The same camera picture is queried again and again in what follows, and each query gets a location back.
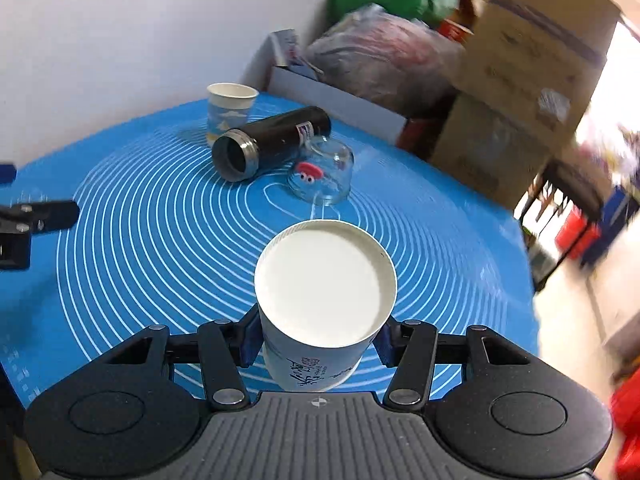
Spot white paper cup with calligraphy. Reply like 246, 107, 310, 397
254, 219, 397, 392

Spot black thermos bottle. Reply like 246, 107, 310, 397
212, 106, 332, 183

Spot red plastic bucket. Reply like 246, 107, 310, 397
554, 206, 601, 260

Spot white open box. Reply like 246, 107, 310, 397
247, 29, 407, 145

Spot cardboard box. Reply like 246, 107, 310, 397
430, 93, 551, 210
454, 0, 620, 151

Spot blue sailboat paper cup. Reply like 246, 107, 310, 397
206, 82, 259, 148

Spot blue silicone baking mat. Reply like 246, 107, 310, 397
1, 102, 538, 404

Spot clear bag with red contents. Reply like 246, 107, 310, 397
305, 3, 464, 118

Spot clear glass cup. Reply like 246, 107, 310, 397
286, 136, 355, 206

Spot lower cardboard box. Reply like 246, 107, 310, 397
430, 93, 551, 210

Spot upper cardboard box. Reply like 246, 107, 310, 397
454, 0, 620, 151

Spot red bag on floor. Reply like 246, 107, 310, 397
611, 372, 640, 480

